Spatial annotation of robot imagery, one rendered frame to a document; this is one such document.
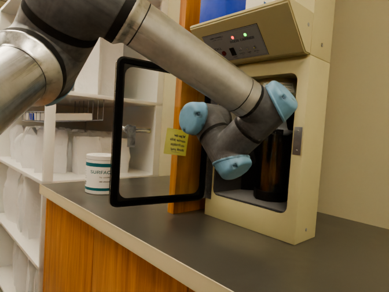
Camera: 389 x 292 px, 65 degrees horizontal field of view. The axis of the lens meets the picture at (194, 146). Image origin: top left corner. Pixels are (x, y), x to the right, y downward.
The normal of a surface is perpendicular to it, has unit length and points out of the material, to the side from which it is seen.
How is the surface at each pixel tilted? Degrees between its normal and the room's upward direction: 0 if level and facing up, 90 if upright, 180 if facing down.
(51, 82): 121
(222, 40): 135
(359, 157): 90
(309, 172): 90
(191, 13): 90
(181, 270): 90
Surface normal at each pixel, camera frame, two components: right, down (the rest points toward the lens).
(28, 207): 0.25, 0.02
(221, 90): 0.10, 0.60
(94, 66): 0.07, 0.16
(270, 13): -0.56, 0.70
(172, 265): -0.73, -0.01
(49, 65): 0.62, 0.24
